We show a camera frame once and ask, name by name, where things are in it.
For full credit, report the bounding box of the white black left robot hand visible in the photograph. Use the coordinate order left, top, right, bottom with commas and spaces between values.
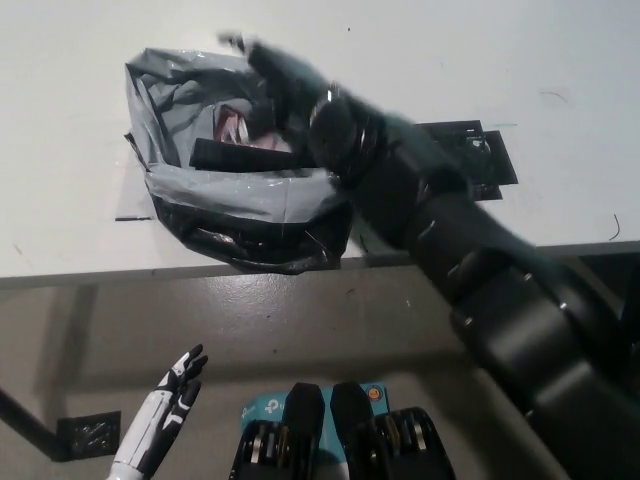
112, 343, 209, 480

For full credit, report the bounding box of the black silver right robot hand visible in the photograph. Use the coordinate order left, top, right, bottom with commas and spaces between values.
217, 31, 335, 135

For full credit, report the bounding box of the grey black plastic bag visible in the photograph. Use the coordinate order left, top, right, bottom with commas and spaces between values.
123, 47, 362, 275

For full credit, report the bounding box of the pink plastic packet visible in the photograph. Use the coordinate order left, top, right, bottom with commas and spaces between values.
216, 103, 297, 152

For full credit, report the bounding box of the black slanted table leg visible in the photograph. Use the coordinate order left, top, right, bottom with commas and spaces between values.
0, 385, 62, 462

